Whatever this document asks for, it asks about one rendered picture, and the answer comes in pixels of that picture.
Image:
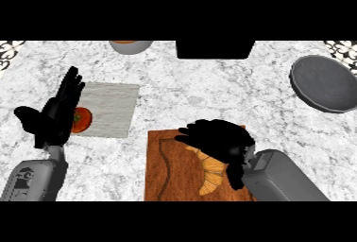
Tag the brown wooden cutting board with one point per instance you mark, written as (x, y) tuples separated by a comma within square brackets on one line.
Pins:
[(175, 167)]

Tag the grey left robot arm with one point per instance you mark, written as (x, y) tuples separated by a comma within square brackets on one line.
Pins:
[(38, 176)]

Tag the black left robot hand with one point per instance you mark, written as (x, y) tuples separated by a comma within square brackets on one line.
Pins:
[(55, 116)]

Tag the grey bowl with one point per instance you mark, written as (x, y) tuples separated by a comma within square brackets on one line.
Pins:
[(131, 46)]

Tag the dark grey pan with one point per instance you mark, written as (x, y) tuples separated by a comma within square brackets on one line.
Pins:
[(324, 83)]

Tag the red tomato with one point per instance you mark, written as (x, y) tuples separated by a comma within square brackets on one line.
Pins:
[(82, 119)]

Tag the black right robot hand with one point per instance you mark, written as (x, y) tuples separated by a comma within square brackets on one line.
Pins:
[(219, 138)]

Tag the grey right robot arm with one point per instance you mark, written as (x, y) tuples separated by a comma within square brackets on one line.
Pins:
[(284, 178)]

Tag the golden croissant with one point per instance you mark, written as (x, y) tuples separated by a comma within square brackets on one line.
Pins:
[(212, 173)]

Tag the black appliance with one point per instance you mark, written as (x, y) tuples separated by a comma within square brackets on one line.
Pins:
[(215, 49)]

